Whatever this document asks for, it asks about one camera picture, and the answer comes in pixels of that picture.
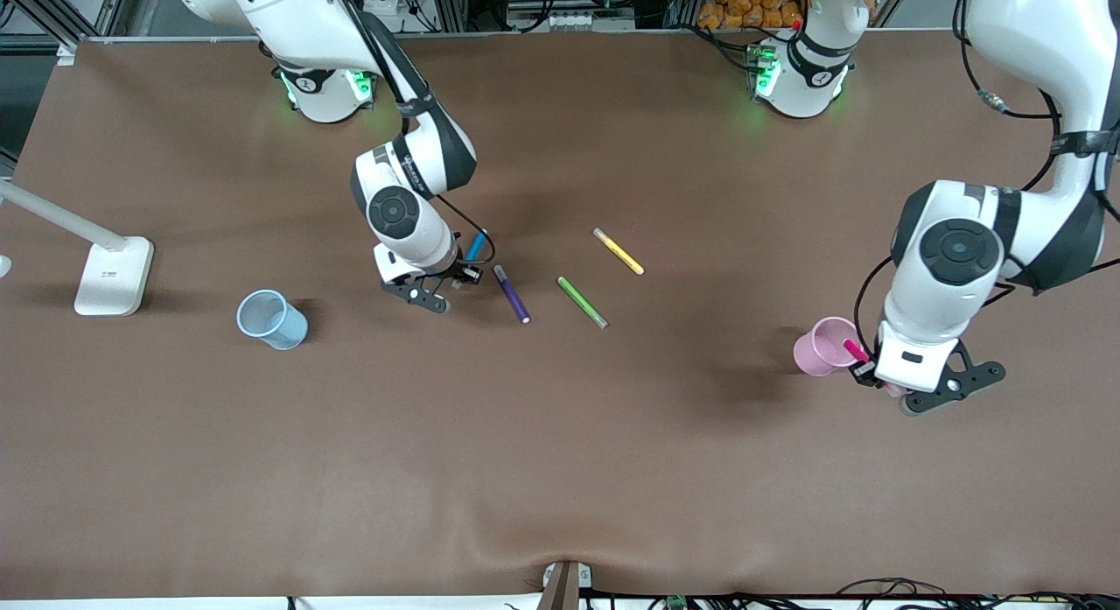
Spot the pink marker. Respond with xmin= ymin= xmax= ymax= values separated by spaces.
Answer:
xmin=842 ymin=336 xmax=904 ymax=397

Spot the purple marker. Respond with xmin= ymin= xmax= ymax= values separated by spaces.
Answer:
xmin=493 ymin=264 xmax=532 ymax=325

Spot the pink mesh cup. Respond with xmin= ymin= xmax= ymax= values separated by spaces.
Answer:
xmin=793 ymin=316 xmax=865 ymax=378

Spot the green marker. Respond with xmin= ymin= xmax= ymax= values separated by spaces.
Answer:
xmin=556 ymin=276 xmax=609 ymax=330

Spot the yellow marker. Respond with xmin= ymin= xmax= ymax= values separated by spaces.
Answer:
xmin=592 ymin=227 xmax=646 ymax=277

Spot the light blue mesh cup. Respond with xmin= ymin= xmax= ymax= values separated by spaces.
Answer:
xmin=235 ymin=289 xmax=310 ymax=351

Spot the white power strip with plugs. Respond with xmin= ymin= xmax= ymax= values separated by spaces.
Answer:
xmin=350 ymin=0 xmax=417 ymax=35

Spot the white lamp stand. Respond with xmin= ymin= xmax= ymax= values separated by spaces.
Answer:
xmin=0 ymin=179 xmax=156 ymax=318

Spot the bag of orange snacks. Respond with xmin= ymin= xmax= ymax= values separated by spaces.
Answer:
xmin=696 ymin=0 xmax=805 ymax=32

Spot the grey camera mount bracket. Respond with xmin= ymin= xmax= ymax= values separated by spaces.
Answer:
xmin=537 ymin=560 xmax=594 ymax=610

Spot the aluminium frame post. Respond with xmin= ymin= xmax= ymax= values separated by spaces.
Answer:
xmin=0 ymin=0 xmax=134 ymax=67

